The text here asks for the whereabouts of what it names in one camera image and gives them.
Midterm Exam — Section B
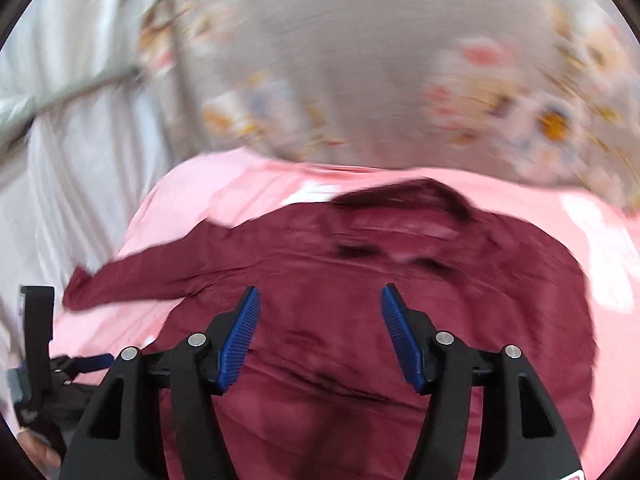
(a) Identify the maroon quilted jacket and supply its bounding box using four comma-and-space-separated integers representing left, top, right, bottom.
63, 179, 597, 479

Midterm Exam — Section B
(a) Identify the person's left hand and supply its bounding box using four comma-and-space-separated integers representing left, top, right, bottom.
16, 429, 62, 470

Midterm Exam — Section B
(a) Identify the pink fleece blanket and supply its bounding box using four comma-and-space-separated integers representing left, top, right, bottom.
56, 148, 639, 479

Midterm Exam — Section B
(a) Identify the white satin curtain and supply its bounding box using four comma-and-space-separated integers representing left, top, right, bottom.
0, 0, 202, 311

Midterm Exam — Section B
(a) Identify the grey floral bed sheet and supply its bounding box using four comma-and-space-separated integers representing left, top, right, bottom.
139, 0, 639, 214

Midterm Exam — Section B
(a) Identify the grey metal bed rail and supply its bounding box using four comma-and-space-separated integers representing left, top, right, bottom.
1, 65, 141, 138

